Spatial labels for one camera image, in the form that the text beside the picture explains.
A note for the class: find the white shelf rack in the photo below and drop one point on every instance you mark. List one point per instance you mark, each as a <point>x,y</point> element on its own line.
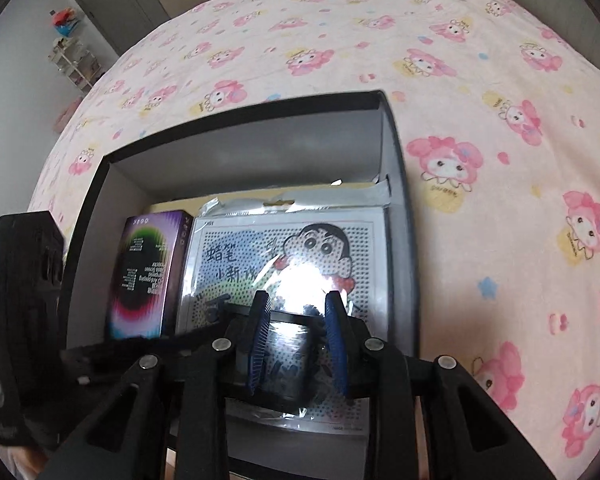
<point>75,60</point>

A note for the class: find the dark glossy packet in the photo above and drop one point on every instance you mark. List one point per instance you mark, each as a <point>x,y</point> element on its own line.
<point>285,360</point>

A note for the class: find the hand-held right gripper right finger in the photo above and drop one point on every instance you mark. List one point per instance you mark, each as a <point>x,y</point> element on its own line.
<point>336,345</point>

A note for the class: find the black rainbow printed box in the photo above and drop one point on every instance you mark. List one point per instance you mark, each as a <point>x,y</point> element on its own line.
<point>145,270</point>

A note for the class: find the black storage box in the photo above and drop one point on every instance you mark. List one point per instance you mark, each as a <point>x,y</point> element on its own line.
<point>280,150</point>

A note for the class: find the pink printed blanket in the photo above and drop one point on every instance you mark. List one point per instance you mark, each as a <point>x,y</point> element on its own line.
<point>480,85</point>

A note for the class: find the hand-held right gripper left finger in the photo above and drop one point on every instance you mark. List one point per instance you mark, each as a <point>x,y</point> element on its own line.
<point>257,345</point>

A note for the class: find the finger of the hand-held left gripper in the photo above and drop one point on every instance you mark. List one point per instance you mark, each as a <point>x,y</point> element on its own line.
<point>130,352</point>

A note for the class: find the cartoon printed bead board package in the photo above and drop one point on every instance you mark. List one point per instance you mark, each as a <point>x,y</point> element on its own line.
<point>230,260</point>

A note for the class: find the grey tape strip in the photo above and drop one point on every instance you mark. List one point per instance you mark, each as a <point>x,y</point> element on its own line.
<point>375,192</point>

